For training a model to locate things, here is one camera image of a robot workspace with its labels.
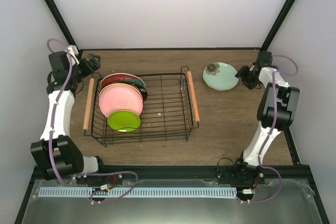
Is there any light blue flower plate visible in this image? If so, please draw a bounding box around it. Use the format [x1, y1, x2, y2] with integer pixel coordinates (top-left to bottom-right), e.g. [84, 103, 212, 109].
[203, 62, 238, 91]

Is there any black rimmed striped plate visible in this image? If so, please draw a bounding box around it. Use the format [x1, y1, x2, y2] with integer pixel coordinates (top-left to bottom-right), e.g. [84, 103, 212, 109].
[100, 73, 148, 102]

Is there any pink bear plate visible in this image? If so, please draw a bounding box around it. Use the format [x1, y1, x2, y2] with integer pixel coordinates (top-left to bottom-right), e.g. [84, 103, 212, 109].
[99, 85, 143, 118]

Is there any green small plate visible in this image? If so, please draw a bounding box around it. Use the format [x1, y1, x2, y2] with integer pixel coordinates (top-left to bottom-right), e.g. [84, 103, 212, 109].
[107, 110, 141, 132]

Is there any orange yellow plate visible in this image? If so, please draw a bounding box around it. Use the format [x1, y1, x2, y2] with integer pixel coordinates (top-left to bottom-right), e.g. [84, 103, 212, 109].
[99, 83, 142, 98]

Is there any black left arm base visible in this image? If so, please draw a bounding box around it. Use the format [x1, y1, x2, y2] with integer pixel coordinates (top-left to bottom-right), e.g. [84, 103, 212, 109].
[74, 172, 123, 188]

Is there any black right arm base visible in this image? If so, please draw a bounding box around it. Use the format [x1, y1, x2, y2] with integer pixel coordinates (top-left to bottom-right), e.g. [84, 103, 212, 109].
[216, 157, 261, 186]

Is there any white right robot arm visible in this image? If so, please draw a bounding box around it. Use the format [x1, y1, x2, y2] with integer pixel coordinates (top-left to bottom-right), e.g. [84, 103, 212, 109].
[235, 51, 300, 167]

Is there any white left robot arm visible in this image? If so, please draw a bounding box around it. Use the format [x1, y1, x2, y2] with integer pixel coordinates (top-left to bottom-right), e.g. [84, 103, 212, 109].
[30, 51, 107, 184]

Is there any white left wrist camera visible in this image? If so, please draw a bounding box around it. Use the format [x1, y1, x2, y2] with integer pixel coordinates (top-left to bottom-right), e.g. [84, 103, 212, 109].
[67, 45, 79, 66]

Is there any left wooden rack handle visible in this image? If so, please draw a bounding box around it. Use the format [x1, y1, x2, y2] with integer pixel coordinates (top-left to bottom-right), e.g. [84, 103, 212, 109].
[83, 78, 94, 131]

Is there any wooden rack handle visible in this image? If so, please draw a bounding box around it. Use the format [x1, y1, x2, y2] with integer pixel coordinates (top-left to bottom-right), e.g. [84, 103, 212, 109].
[187, 70, 200, 122]
[83, 78, 94, 131]

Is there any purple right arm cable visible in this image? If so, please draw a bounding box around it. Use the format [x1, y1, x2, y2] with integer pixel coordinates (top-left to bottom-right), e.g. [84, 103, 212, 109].
[240, 55, 299, 205]

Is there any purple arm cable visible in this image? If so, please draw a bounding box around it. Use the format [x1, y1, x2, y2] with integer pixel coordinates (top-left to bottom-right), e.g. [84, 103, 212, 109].
[46, 38, 139, 204]
[240, 55, 299, 205]

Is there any black wire dish rack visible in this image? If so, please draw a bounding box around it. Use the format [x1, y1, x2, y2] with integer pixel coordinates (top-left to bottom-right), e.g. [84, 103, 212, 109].
[83, 66, 199, 147]

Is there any right wooden rack handle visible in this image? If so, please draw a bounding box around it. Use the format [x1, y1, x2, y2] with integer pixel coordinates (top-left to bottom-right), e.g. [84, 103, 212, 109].
[187, 70, 200, 122]

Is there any black aluminium frame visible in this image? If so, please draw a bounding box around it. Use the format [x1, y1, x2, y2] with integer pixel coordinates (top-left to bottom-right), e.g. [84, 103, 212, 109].
[16, 0, 329, 223]

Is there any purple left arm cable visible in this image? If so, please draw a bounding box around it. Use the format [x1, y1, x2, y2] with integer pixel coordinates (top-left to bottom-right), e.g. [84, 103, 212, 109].
[46, 38, 139, 204]

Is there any light blue slotted cable duct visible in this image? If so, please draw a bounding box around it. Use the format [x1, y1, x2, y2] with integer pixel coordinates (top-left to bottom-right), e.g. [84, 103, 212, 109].
[38, 187, 237, 199]

